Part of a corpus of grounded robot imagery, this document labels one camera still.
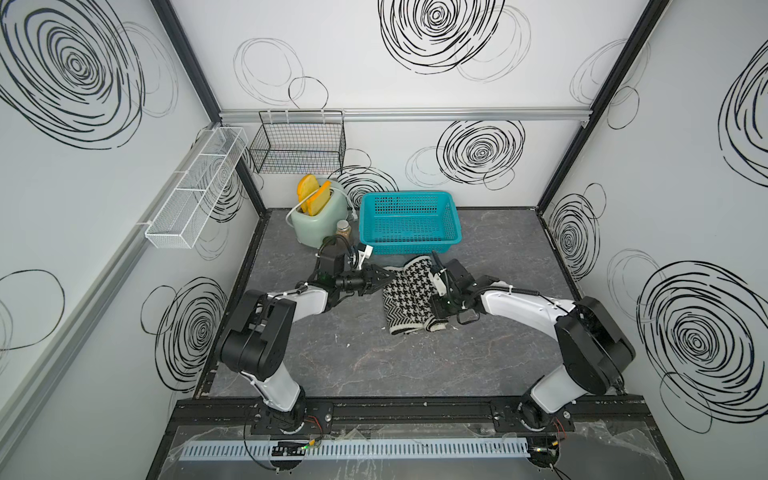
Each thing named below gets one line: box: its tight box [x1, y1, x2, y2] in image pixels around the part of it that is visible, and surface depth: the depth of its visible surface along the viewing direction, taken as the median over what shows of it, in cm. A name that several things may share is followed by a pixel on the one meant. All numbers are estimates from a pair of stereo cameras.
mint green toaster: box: [291, 179, 348, 248], surface depth 102 cm
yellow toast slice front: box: [306, 181, 332, 217], surface depth 100 cm
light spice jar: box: [335, 219, 352, 241], surface depth 104 cm
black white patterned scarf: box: [382, 255, 448, 335], surface depth 93 cm
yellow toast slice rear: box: [297, 174, 319, 213], surface depth 100 cm
